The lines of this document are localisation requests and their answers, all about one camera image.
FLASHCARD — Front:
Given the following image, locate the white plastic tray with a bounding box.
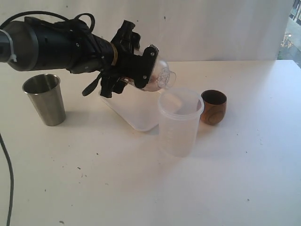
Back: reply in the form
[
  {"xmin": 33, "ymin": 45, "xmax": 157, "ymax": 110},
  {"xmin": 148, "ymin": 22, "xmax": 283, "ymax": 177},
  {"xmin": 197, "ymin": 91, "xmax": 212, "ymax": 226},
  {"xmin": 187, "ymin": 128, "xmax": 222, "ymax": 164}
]
[{"xmin": 101, "ymin": 85, "xmax": 162, "ymax": 132}]

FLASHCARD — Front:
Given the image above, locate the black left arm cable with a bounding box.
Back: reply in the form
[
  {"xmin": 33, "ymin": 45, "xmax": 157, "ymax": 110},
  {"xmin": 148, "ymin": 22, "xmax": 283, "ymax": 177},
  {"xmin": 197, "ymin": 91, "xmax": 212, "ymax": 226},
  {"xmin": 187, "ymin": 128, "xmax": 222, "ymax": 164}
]
[{"xmin": 0, "ymin": 133, "xmax": 14, "ymax": 226}]

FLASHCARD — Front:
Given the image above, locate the stainless steel cup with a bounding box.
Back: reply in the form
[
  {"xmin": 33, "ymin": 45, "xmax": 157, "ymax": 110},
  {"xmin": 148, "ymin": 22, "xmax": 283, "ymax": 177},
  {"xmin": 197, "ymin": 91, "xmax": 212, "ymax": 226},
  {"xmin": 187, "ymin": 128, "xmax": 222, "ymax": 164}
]
[{"xmin": 22, "ymin": 73, "xmax": 66, "ymax": 126}]

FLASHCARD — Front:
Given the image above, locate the white left zip tie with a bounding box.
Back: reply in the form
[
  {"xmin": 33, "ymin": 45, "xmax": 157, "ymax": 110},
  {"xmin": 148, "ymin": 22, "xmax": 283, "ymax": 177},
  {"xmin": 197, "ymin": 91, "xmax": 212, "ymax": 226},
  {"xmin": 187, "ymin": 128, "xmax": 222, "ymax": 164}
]
[{"xmin": 0, "ymin": 29, "xmax": 17, "ymax": 63}]

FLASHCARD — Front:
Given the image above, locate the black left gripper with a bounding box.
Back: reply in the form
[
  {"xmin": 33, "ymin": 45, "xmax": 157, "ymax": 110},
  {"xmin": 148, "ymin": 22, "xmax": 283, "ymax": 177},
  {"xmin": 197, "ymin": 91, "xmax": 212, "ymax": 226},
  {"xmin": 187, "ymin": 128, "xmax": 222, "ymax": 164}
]
[{"xmin": 100, "ymin": 20, "xmax": 146, "ymax": 98}]

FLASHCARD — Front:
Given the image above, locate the frosted plastic container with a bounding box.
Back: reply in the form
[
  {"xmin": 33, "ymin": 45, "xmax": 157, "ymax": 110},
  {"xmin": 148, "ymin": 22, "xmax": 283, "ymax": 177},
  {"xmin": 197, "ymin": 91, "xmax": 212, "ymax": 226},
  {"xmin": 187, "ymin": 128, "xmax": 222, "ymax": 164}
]
[{"xmin": 158, "ymin": 88, "xmax": 204, "ymax": 157}]

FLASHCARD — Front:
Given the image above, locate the clear shaker body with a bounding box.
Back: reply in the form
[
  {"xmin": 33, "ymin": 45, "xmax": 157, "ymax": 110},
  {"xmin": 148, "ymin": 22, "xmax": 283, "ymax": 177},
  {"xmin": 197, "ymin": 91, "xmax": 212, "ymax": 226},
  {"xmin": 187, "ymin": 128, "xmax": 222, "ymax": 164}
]
[{"xmin": 119, "ymin": 55, "xmax": 170, "ymax": 93}]

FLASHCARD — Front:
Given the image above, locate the brown wooden cup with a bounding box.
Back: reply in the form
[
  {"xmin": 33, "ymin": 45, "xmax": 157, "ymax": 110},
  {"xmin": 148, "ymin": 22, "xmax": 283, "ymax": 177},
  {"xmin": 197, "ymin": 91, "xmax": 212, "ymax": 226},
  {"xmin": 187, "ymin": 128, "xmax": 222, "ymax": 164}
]
[{"xmin": 200, "ymin": 89, "xmax": 227, "ymax": 126}]

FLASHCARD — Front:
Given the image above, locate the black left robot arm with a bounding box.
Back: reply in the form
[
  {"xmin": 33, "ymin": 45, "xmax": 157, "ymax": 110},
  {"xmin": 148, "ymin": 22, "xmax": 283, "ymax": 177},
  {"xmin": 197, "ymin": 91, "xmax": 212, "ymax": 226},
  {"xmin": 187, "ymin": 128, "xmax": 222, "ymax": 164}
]
[{"xmin": 0, "ymin": 16, "xmax": 152, "ymax": 98}]

